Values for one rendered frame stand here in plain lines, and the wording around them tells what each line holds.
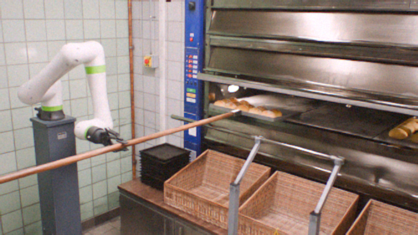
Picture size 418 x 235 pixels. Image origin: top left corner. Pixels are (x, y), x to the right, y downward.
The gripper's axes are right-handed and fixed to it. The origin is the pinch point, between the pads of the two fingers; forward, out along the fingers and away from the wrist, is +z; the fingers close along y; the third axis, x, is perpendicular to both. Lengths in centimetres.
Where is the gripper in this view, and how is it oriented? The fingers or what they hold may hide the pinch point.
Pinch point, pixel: (122, 145)
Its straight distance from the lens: 209.8
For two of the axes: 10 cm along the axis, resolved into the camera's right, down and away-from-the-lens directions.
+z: 7.5, 1.9, -6.3
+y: -0.3, 9.6, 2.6
